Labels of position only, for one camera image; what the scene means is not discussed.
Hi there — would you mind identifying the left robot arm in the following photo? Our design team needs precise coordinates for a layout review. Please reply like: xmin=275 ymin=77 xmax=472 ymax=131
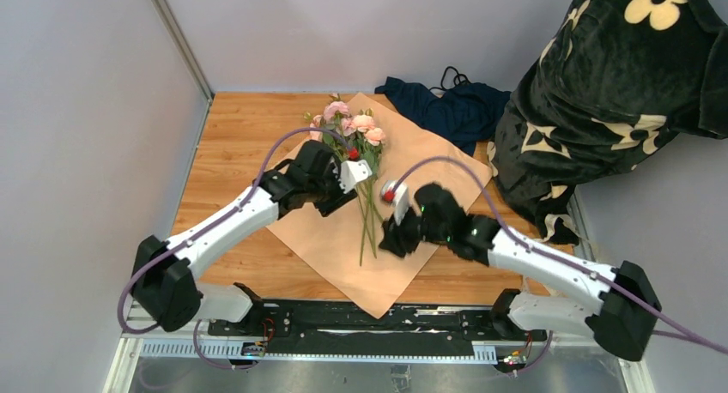
xmin=121 ymin=141 xmax=373 ymax=336

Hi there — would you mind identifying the fake rose stem one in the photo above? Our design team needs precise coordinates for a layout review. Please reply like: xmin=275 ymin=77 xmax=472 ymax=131
xmin=361 ymin=128 xmax=384 ymax=188

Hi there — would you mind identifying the navy blue cloth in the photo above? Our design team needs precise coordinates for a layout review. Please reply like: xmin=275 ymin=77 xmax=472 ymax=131
xmin=374 ymin=76 xmax=511 ymax=155

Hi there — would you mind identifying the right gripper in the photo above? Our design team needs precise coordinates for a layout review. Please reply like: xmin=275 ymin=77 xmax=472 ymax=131
xmin=378 ymin=200 xmax=450 ymax=260

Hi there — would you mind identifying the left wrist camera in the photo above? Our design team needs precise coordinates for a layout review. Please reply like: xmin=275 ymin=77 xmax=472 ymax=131
xmin=337 ymin=148 xmax=372 ymax=193

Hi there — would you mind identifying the wrapping paper sheet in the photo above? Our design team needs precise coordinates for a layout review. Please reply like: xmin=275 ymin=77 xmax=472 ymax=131
xmin=268 ymin=93 xmax=492 ymax=318

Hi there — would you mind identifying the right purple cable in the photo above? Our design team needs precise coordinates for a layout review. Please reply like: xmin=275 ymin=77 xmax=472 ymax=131
xmin=386 ymin=155 xmax=728 ymax=374

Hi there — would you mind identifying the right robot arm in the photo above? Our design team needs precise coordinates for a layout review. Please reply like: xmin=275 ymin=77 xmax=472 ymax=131
xmin=379 ymin=181 xmax=662 ymax=362

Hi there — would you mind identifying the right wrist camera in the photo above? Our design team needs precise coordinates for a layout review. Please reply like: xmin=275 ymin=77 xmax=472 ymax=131
xmin=379 ymin=180 xmax=410 ymax=226

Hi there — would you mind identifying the black cord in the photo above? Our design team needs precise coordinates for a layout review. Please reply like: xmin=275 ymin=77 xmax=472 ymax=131
xmin=428 ymin=64 xmax=473 ymax=96

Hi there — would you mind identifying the aluminium frame post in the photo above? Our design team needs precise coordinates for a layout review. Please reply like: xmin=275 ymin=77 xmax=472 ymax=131
xmin=150 ymin=0 xmax=215 ymax=105

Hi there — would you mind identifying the fake rose stem two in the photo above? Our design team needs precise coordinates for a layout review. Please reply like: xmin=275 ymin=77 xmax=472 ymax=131
xmin=303 ymin=93 xmax=372 ymax=267

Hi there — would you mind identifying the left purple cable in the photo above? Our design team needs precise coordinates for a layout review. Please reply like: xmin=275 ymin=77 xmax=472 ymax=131
xmin=116 ymin=127 xmax=360 ymax=372

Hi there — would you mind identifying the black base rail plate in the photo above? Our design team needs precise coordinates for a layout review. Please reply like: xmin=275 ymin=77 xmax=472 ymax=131
xmin=203 ymin=299 xmax=547 ymax=357

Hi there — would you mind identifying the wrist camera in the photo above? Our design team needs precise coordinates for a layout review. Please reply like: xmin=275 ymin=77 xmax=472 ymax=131
xmin=337 ymin=148 xmax=372 ymax=193
xmin=379 ymin=180 xmax=410 ymax=226

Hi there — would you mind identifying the purple cable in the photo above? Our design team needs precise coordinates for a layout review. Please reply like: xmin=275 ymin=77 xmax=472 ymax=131
xmin=386 ymin=155 xmax=728 ymax=374
xmin=116 ymin=127 xmax=360 ymax=372

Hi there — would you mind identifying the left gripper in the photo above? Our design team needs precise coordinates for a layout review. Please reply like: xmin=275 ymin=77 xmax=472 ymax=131
xmin=307 ymin=160 xmax=358 ymax=217

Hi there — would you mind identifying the black floral plush blanket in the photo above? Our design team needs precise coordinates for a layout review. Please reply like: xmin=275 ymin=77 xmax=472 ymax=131
xmin=488 ymin=0 xmax=727 ymax=239

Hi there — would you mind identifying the fake rose stem three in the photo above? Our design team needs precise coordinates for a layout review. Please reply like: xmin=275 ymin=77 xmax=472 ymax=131
xmin=335 ymin=108 xmax=386 ymax=266

